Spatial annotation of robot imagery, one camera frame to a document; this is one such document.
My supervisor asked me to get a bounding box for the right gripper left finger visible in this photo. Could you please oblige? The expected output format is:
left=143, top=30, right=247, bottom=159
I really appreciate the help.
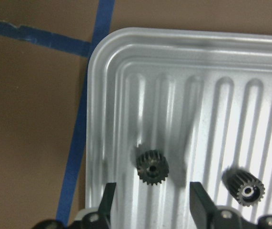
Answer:
left=98, top=182, right=116, bottom=227

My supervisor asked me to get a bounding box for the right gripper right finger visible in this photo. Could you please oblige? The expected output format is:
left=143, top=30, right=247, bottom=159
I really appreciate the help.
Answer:
left=190, top=182, right=216, bottom=229

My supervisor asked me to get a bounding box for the black bearing gear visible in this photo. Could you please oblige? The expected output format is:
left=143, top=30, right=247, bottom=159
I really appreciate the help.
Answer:
left=222, top=167, right=265, bottom=207
left=136, top=150, right=169, bottom=186

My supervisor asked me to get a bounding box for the silver ribbed metal tray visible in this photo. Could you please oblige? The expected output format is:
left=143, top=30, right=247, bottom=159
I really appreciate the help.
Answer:
left=85, top=28, right=272, bottom=229

